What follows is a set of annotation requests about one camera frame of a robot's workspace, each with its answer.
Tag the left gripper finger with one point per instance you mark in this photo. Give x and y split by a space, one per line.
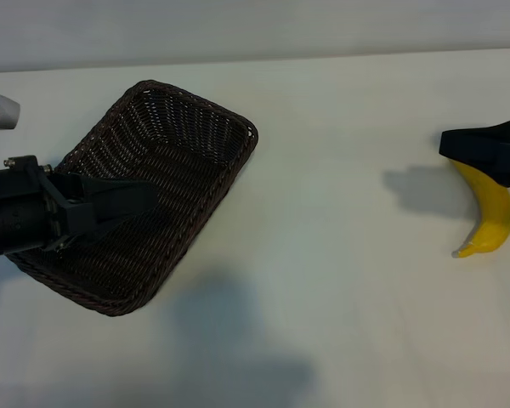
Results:
119 197

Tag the dark brown wicker basket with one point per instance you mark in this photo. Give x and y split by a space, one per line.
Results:
174 149

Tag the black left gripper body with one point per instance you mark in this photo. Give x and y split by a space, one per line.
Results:
17 212

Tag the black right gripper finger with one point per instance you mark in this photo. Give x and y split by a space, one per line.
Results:
476 144

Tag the yellow banana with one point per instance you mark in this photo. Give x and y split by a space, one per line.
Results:
497 212

